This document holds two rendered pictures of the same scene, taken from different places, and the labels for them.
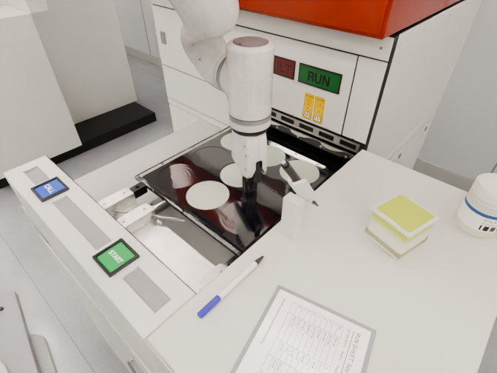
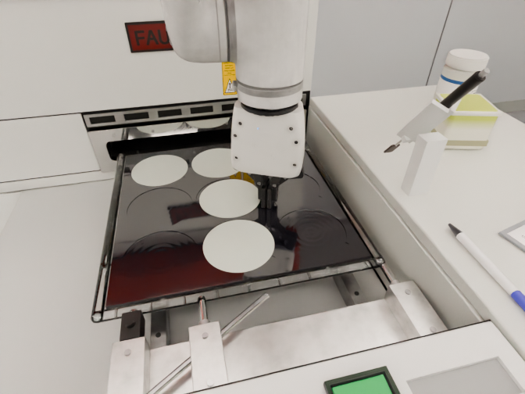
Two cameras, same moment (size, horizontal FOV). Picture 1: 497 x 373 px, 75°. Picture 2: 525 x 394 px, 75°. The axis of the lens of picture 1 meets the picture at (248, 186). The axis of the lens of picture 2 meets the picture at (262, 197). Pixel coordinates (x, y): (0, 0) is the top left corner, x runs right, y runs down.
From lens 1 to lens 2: 0.52 m
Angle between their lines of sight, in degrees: 42
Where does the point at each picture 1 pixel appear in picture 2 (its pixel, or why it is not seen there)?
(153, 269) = (423, 358)
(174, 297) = (495, 349)
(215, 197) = (251, 238)
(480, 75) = not seen: hidden behind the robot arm
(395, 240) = (482, 129)
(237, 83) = (287, 21)
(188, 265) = (353, 332)
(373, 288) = (514, 176)
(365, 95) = not seen: hidden behind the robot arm
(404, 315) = not seen: outside the picture
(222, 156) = (174, 195)
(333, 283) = (501, 195)
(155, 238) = (268, 354)
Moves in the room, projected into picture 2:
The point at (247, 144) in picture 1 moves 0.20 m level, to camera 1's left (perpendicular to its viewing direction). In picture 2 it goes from (298, 123) to (185, 209)
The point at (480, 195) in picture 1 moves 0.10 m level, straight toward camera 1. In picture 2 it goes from (469, 67) to (510, 87)
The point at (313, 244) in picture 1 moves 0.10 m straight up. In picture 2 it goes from (440, 183) to (466, 118)
